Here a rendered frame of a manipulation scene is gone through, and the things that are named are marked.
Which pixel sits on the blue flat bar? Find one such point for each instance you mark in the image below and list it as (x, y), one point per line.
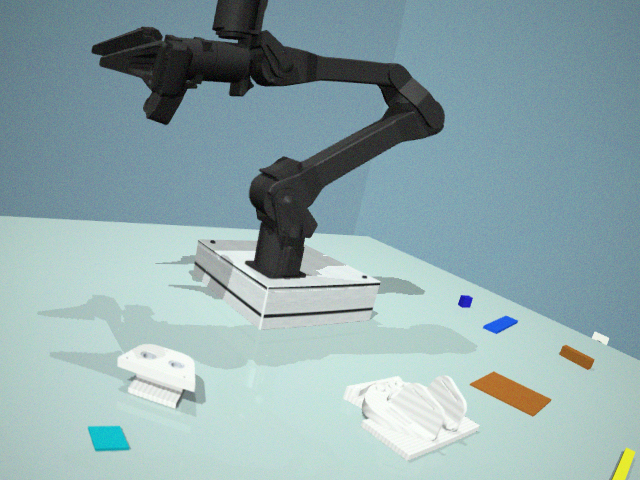
(500, 324)

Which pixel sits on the orange-brown flat plate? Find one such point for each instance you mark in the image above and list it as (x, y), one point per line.
(512, 393)

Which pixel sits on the cyan flat square plate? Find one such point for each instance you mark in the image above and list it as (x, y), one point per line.
(108, 438)

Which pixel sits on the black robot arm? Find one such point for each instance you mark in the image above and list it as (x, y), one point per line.
(283, 191)

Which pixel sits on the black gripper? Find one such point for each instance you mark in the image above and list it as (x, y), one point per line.
(164, 66)

